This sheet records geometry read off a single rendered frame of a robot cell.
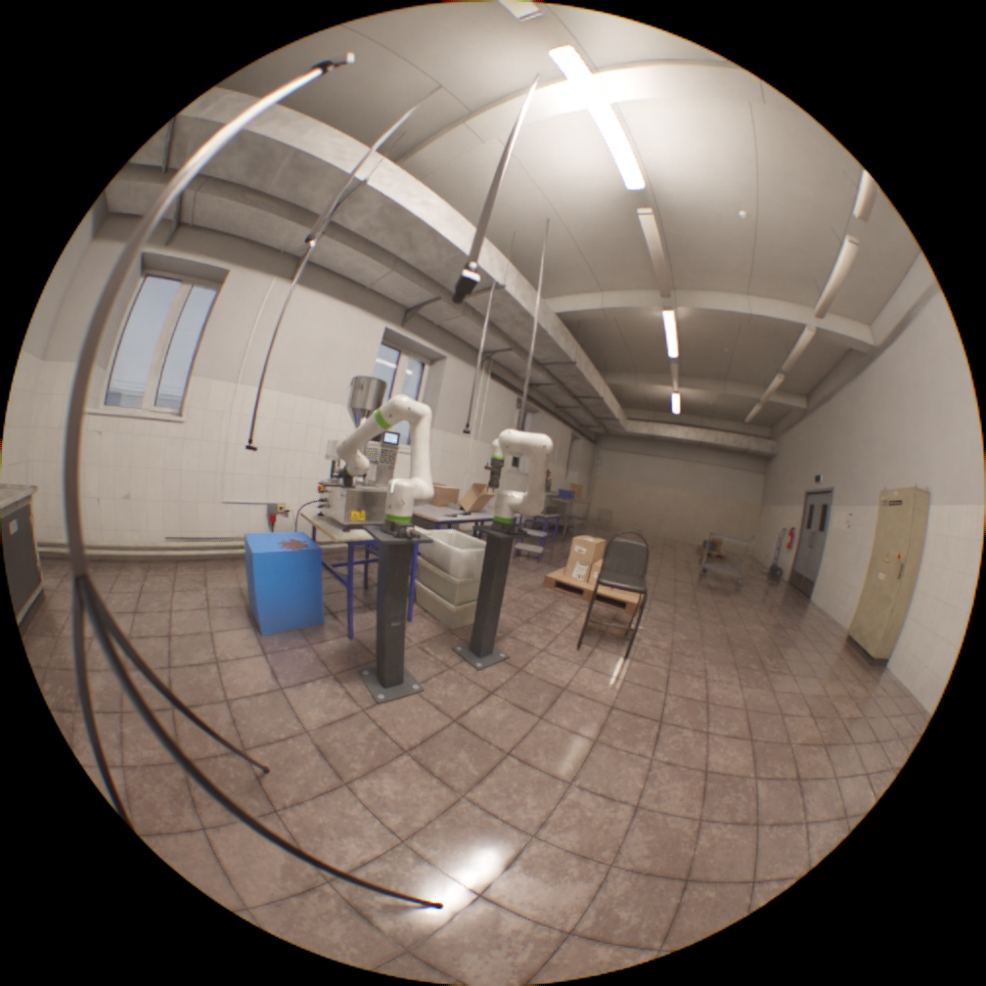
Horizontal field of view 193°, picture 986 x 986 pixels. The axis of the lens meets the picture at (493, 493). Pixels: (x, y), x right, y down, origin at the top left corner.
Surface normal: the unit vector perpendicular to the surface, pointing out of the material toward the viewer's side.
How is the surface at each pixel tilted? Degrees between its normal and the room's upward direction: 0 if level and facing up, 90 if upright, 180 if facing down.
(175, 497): 90
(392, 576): 90
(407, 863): 0
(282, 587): 90
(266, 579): 90
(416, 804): 0
